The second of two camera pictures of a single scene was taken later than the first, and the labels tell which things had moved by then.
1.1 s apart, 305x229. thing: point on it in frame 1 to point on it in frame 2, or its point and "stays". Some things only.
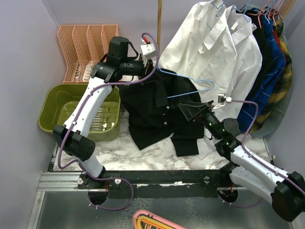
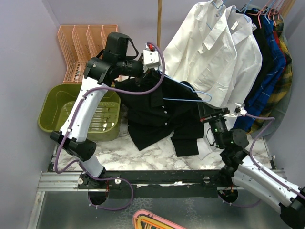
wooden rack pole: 159,23 stays
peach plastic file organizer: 83,46 stays
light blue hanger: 189,77 to 188,87
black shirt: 155,115 stays
